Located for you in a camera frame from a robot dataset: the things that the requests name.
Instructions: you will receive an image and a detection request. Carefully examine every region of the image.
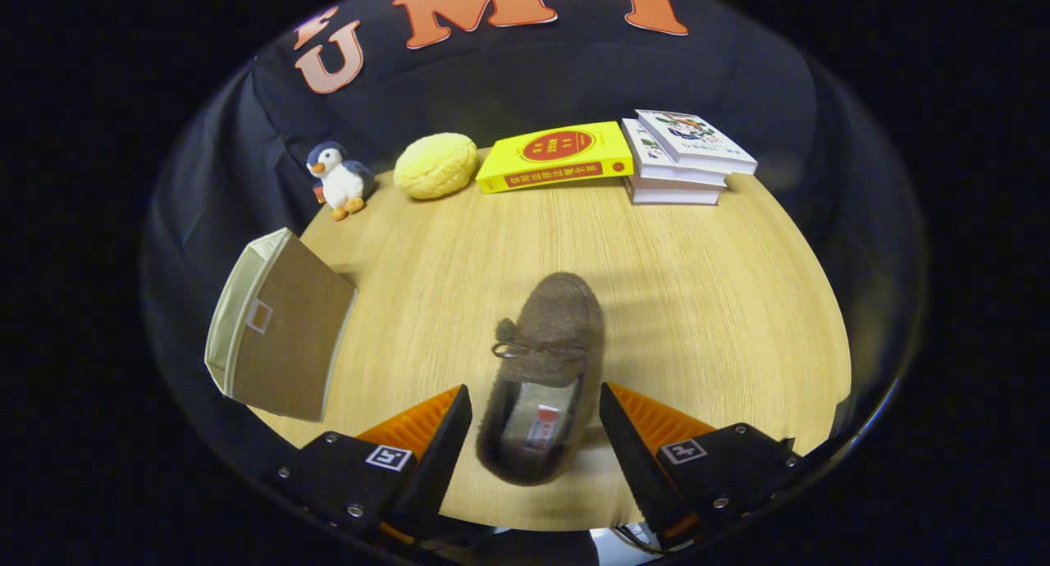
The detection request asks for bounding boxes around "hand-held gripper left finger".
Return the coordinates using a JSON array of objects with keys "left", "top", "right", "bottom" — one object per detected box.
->
[{"left": 271, "top": 383, "right": 474, "bottom": 546}]

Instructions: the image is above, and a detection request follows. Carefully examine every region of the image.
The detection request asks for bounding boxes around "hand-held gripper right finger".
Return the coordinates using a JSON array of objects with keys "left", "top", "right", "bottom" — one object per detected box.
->
[{"left": 599, "top": 381, "right": 805, "bottom": 550}]

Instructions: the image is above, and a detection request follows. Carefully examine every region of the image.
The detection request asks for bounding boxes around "brown fuzzy shoe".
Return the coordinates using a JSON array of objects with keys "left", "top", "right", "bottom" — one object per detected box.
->
[{"left": 475, "top": 272, "right": 606, "bottom": 487}]

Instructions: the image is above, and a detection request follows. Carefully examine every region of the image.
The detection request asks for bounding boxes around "brown fabric storage box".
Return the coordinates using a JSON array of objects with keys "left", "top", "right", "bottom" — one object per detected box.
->
[{"left": 203, "top": 227, "right": 358, "bottom": 424}]

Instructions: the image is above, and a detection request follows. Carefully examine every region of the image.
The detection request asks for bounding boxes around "penguin plush toy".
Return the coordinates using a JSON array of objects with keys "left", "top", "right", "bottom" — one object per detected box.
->
[{"left": 305, "top": 140, "right": 377, "bottom": 222}]

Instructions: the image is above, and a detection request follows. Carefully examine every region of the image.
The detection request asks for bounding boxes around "yellow round plush cushion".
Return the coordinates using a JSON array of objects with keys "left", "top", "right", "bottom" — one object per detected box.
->
[{"left": 393, "top": 132, "right": 480, "bottom": 201}]

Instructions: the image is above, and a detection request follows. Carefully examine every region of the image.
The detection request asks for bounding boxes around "yellow book with red circle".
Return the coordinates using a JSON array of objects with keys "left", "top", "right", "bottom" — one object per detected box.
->
[{"left": 476, "top": 121, "right": 635, "bottom": 195}]

